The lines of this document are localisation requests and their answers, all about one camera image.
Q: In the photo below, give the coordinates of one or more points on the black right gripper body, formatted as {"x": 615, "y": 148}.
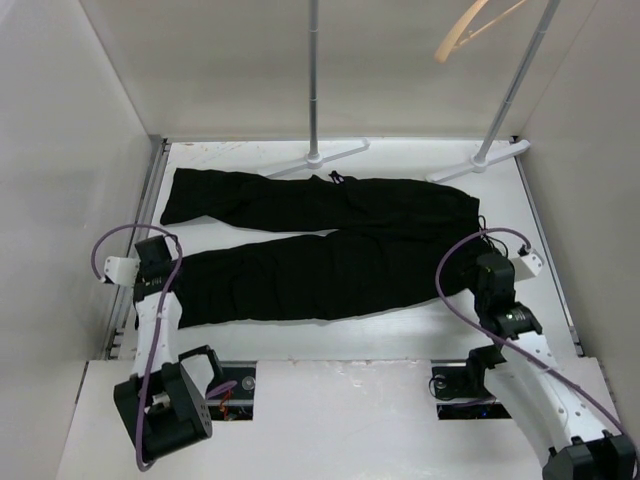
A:
{"x": 479, "y": 303}

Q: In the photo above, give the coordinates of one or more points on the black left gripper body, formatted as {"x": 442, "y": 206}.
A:
{"x": 139, "y": 278}

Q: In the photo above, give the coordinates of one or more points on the black trousers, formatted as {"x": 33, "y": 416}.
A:
{"x": 343, "y": 247}

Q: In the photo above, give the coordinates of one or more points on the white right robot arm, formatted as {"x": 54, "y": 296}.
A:
{"x": 520, "y": 370}

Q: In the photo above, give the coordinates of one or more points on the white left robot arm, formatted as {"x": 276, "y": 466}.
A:
{"x": 163, "y": 403}

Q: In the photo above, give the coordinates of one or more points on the wooden clothes hanger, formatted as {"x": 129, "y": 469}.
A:
{"x": 461, "y": 33}

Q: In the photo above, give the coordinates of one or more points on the white right rack stand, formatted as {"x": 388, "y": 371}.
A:
{"x": 484, "y": 158}

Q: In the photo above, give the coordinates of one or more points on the white rack stand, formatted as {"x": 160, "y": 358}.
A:
{"x": 484, "y": 158}
{"x": 314, "y": 158}

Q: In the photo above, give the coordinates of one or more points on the white left rack stand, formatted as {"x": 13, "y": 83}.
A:
{"x": 314, "y": 158}

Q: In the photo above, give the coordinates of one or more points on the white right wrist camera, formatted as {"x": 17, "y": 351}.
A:
{"x": 527, "y": 266}

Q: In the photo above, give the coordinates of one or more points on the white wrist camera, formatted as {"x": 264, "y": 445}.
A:
{"x": 120, "y": 271}
{"x": 527, "y": 266}

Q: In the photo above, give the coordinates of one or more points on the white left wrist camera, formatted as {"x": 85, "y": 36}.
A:
{"x": 120, "y": 271}

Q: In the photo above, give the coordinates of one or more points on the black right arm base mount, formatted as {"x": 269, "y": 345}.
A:
{"x": 459, "y": 398}

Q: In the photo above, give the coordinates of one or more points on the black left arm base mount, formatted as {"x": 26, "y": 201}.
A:
{"x": 237, "y": 404}

